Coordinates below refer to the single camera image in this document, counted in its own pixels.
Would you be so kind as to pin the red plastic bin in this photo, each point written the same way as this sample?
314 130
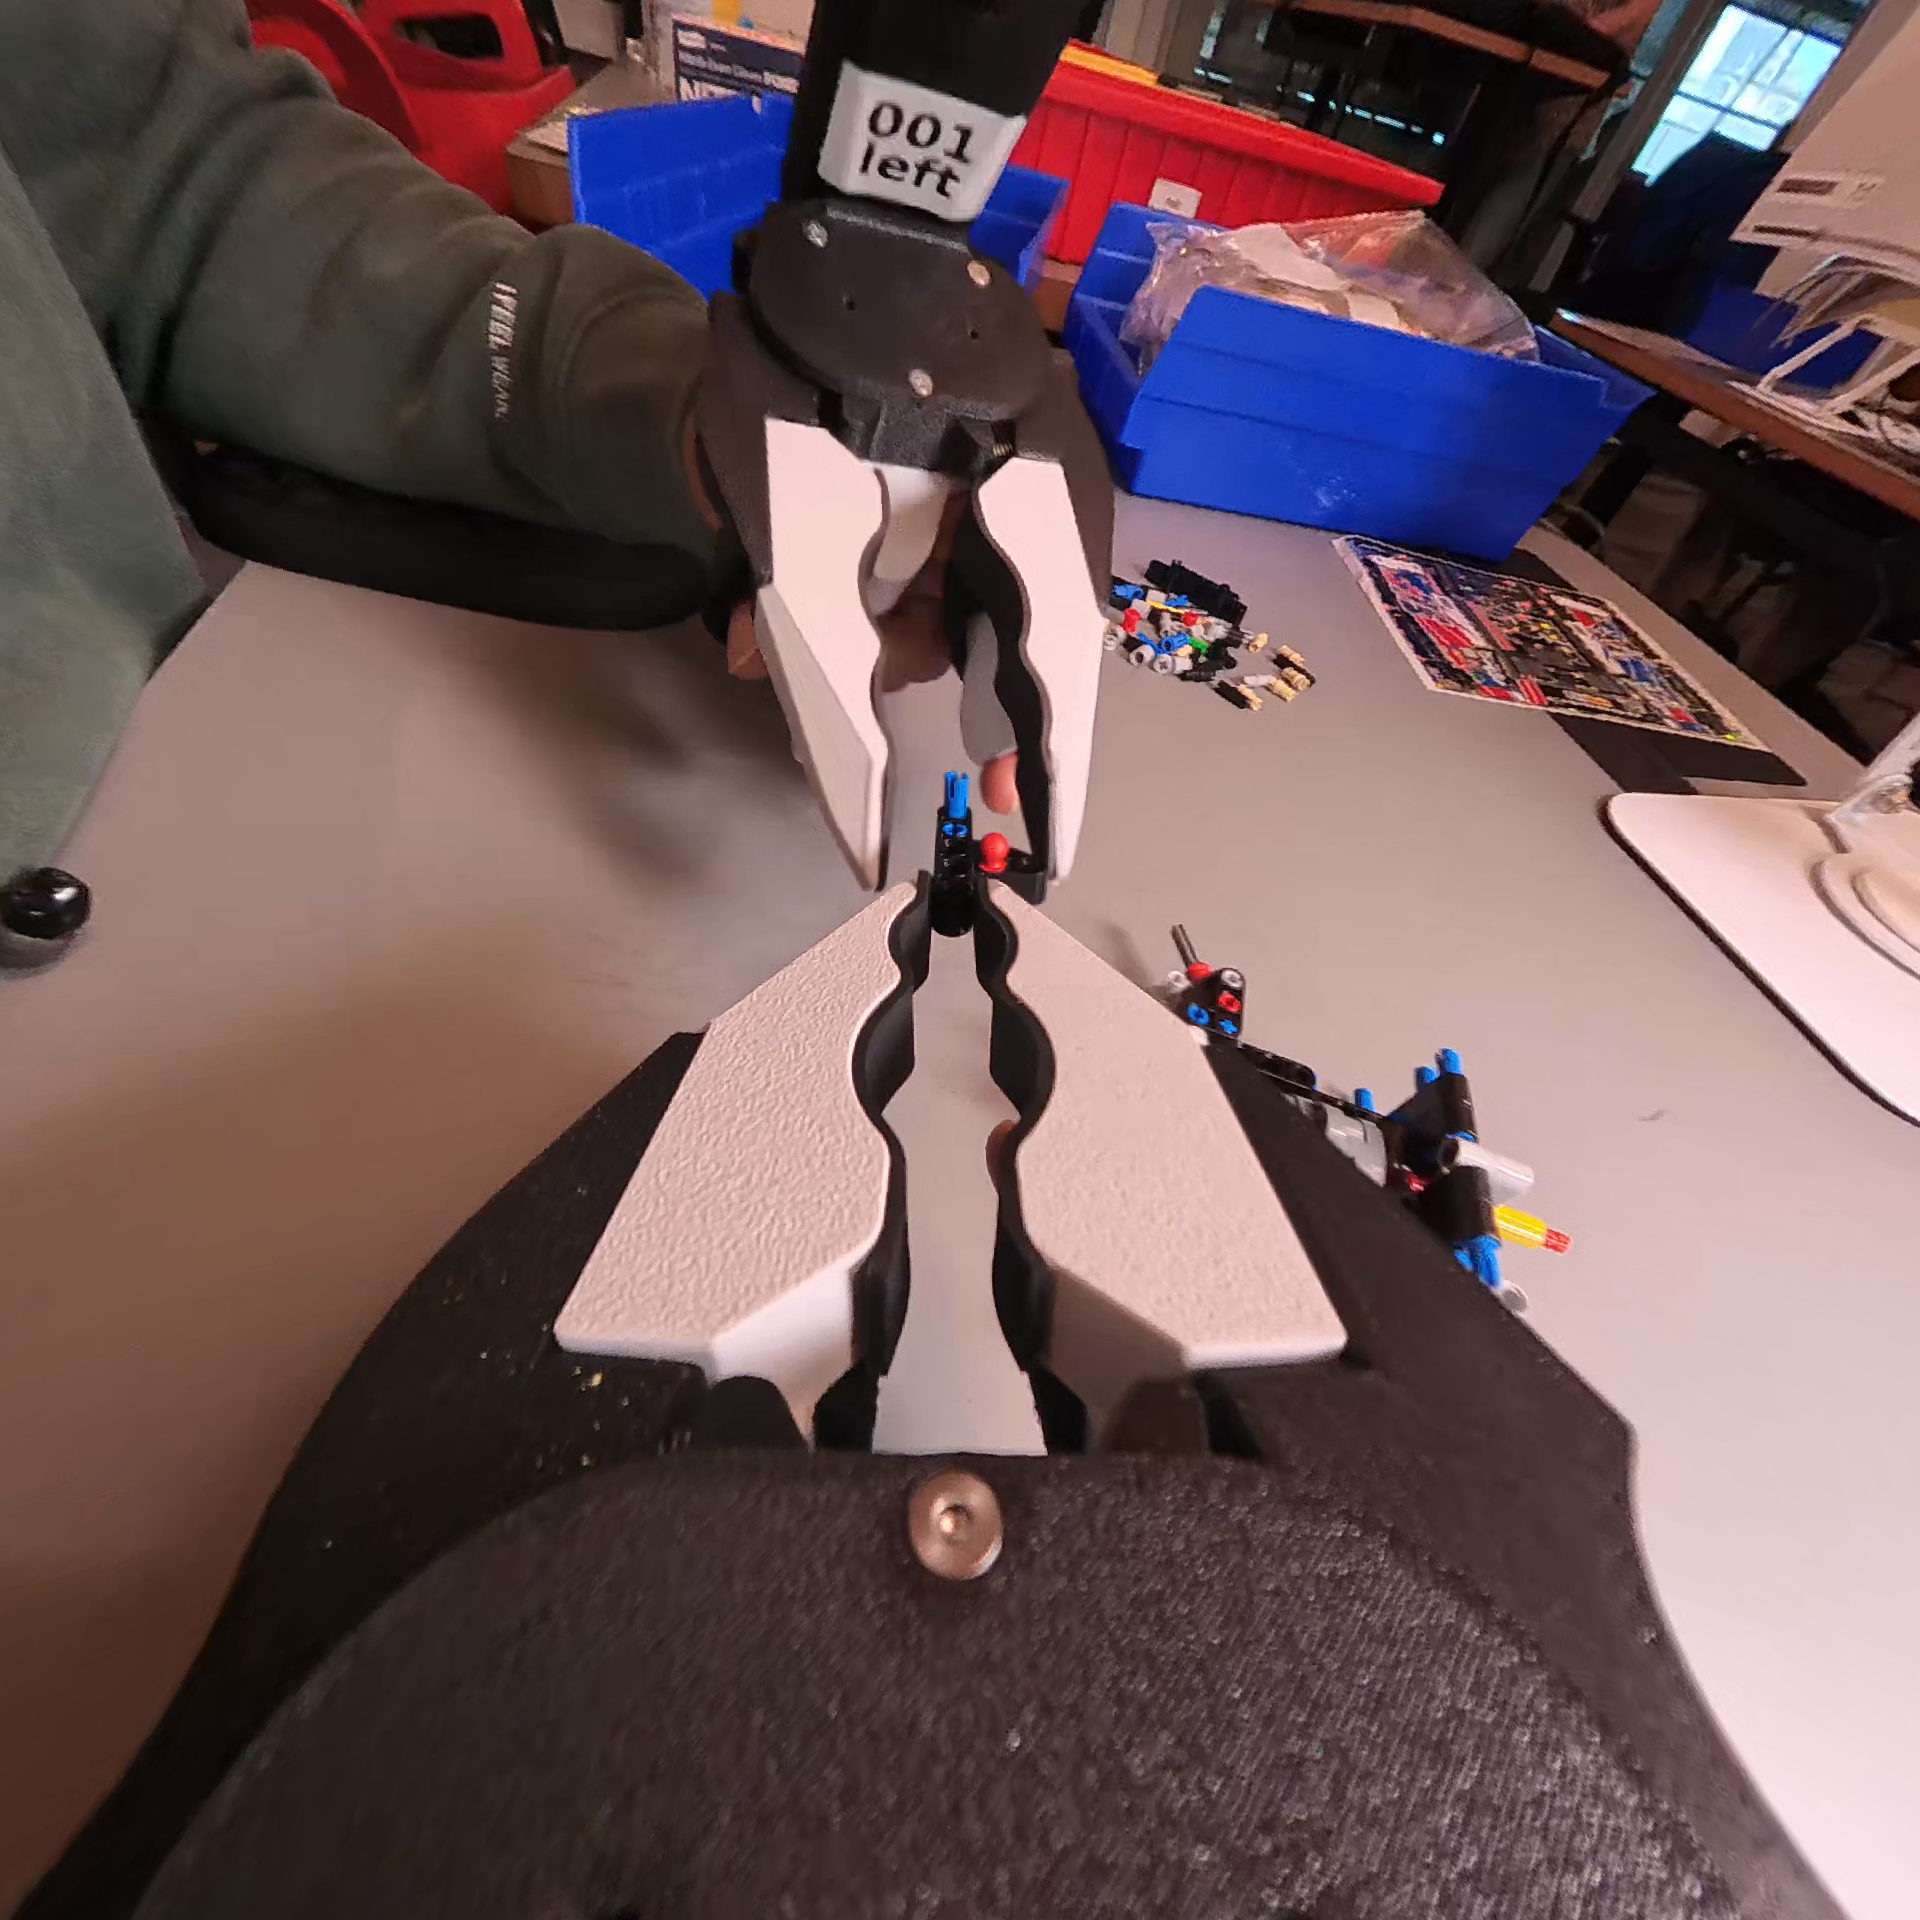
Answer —
1198 162

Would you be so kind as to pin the open lego instruction booklet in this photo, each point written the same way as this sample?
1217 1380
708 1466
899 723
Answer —
1843 196

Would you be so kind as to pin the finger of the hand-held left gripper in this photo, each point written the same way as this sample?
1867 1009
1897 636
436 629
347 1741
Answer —
819 598
1061 598

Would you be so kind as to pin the person's left forearm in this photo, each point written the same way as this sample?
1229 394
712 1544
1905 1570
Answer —
371 271

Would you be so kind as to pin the red plastic jug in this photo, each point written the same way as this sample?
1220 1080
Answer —
466 89
314 58

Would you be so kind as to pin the colourful printed sticker sheet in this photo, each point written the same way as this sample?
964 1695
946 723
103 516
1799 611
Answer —
1546 644

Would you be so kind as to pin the blue plastic bin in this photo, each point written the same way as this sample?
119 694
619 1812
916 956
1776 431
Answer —
660 181
1320 438

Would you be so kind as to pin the dark blue chair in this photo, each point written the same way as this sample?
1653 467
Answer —
1680 229

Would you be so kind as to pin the bundle of clear parts bags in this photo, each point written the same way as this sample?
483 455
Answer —
1320 285

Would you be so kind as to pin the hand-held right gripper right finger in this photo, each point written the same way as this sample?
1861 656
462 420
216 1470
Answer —
1152 1199

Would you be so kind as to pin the person's left hand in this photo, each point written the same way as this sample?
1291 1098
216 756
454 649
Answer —
916 644

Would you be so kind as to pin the wooden table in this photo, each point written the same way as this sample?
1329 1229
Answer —
1723 398

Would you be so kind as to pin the person's right hand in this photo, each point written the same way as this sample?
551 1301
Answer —
1002 1142

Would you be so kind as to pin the black lego beam subassembly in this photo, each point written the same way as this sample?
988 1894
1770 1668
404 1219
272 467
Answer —
952 885

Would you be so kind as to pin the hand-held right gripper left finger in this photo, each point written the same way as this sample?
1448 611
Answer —
748 1183

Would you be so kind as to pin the lego chassis assembly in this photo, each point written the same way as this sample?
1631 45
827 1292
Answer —
1425 1153

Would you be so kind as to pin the pile of loose lego pieces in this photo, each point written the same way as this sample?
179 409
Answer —
1198 640

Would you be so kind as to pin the blue glove box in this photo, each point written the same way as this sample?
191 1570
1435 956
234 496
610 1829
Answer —
716 58

